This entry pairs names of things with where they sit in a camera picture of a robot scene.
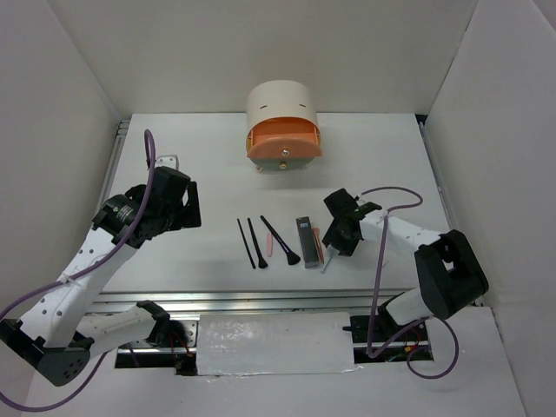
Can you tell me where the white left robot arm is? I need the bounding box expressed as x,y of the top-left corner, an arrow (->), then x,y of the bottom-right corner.
1,167 -> 202,387

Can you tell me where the cream round drawer organizer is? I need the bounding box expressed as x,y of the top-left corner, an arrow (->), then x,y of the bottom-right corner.
245,79 -> 325,174

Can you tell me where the pink nail file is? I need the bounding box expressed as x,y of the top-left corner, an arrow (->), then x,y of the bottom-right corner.
266,232 -> 274,257

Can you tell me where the black flat makeup brush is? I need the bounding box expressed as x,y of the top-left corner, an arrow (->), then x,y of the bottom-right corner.
247,218 -> 268,269

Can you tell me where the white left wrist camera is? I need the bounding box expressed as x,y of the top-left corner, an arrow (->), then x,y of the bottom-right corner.
156,155 -> 179,170

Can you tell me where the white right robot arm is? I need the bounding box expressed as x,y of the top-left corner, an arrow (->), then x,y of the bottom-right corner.
322,189 -> 489,342

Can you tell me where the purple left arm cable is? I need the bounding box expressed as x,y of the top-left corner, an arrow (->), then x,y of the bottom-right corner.
0,129 -> 160,413

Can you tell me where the grey bottom drawer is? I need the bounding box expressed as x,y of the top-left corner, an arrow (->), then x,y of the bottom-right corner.
251,157 -> 314,172

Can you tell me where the thin black makeup brush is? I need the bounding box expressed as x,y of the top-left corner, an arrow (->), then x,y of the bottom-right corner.
236,218 -> 256,269

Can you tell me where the white foam board cover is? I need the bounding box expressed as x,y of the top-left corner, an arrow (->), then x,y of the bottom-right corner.
196,312 -> 356,376

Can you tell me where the large black makeup brush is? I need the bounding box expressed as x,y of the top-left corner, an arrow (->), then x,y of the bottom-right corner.
260,215 -> 301,266

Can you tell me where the dark grey cosmetic box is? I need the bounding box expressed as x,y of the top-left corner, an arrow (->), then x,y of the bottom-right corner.
295,216 -> 321,268

